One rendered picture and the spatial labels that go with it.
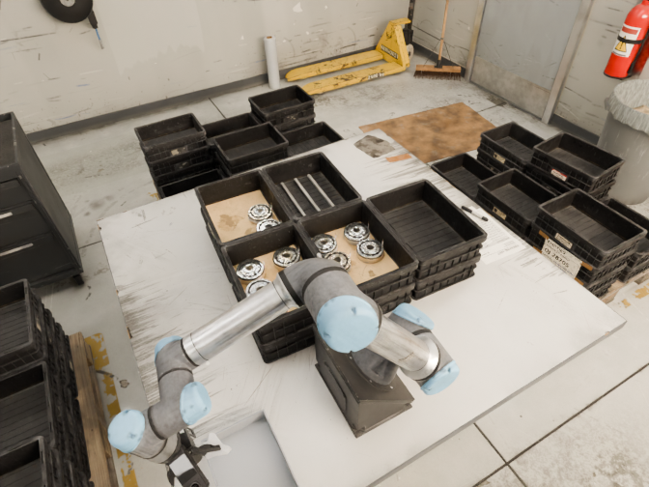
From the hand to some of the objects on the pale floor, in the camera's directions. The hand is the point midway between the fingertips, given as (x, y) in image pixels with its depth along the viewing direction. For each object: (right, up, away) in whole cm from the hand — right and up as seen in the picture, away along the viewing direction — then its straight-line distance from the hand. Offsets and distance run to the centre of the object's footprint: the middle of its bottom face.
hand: (208, 471), depth 114 cm
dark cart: (-147, +42, +172) cm, 230 cm away
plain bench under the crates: (+33, -1, +120) cm, 125 cm away
